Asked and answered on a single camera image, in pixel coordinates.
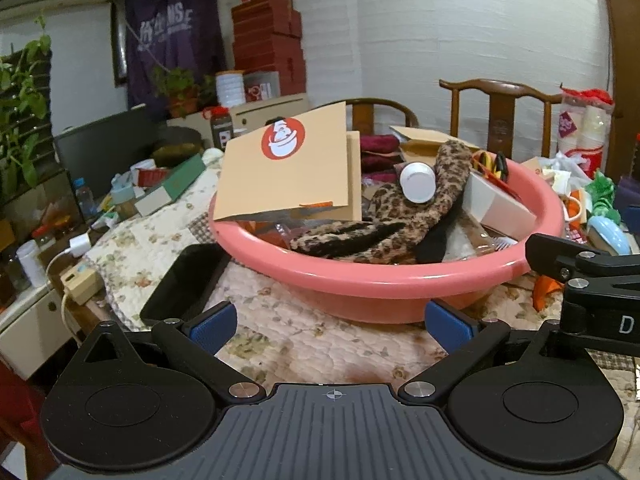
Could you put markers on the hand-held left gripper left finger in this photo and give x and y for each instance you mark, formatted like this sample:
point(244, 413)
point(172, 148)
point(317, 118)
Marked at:
point(215, 325)

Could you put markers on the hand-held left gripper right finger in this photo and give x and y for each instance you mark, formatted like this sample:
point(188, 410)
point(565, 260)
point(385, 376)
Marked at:
point(450, 325)

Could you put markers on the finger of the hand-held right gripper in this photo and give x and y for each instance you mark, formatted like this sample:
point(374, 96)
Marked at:
point(600, 270)

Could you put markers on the pink plastic basin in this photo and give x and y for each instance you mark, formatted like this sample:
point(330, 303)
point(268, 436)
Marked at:
point(360, 285)

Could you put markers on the leopard print fuzzy cloth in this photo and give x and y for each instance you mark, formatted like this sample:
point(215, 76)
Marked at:
point(390, 240)

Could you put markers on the white round lid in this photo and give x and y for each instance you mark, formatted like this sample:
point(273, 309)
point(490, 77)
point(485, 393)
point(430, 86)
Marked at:
point(417, 182)

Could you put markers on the paper bag with red logo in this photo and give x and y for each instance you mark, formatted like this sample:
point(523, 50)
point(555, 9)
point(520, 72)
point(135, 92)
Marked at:
point(300, 175)

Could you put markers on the black plastic tray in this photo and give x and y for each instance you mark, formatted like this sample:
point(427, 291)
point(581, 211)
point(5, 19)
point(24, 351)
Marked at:
point(185, 285)

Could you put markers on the orange plastic wrapper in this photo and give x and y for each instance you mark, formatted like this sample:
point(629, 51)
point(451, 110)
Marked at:
point(546, 292)

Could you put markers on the green plastic bag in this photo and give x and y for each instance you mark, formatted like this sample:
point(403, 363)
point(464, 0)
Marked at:
point(602, 195)

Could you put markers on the floral quilted tablecloth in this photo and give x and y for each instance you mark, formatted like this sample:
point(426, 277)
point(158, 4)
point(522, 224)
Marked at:
point(300, 340)

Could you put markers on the white plastic bag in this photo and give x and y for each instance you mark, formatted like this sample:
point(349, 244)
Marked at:
point(562, 172)

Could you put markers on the white and purple box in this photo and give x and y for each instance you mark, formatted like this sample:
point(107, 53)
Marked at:
point(505, 210)

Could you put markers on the pack of paper cups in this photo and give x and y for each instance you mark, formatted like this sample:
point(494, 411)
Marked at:
point(585, 130)

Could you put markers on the beige power strip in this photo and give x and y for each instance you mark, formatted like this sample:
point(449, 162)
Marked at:
point(80, 285)

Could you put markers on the green book box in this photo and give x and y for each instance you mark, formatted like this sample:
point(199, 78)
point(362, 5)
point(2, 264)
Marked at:
point(172, 185)

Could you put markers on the white charger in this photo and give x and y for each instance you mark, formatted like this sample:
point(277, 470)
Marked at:
point(81, 246)

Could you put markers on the clear water bottle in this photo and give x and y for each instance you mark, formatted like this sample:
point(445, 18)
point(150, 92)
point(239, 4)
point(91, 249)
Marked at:
point(86, 200)

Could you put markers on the high back wooden chair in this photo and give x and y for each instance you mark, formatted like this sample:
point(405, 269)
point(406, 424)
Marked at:
point(500, 115)

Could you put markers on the white cabinet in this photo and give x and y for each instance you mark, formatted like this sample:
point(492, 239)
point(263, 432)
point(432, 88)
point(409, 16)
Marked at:
point(30, 330)

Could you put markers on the open brown cardboard box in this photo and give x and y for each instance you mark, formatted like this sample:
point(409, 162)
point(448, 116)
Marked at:
point(425, 140)

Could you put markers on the maroon cloth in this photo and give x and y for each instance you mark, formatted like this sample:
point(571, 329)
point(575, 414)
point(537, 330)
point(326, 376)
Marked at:
point(377, 152)

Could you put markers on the white plastic bottle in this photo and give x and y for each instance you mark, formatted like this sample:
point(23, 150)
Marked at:
point(32, 265)

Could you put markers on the dark jar with red lid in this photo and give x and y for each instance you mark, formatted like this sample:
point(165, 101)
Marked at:
point(221, 127)

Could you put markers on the black monitor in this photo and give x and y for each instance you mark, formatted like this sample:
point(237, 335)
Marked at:
point(105, 145)

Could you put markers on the wooden door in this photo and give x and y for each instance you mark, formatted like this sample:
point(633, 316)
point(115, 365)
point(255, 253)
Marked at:
point(622, 60)

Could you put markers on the beige cardboard box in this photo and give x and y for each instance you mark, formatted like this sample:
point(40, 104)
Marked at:
point(270, 112)

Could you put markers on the round back wooden chair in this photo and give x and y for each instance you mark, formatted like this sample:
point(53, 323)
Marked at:
point(385, 106)

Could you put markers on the white stack of cups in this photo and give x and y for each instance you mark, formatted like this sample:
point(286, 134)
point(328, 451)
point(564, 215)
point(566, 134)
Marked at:
point(230, 89)

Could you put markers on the small potted plant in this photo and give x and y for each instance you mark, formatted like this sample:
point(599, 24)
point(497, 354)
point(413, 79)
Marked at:
point(180, 90)

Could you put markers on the red and white box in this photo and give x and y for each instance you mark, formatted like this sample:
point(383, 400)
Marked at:
point(262, 86)

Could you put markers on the dark purple hanging shirt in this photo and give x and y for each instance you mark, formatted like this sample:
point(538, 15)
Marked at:
point(170, 35)

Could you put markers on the stack of red boxes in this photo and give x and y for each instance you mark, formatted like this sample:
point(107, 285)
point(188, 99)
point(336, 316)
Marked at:
point(270, 35)

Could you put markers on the green climbing plant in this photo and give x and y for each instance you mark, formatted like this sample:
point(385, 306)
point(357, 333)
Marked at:
point(20, 95)

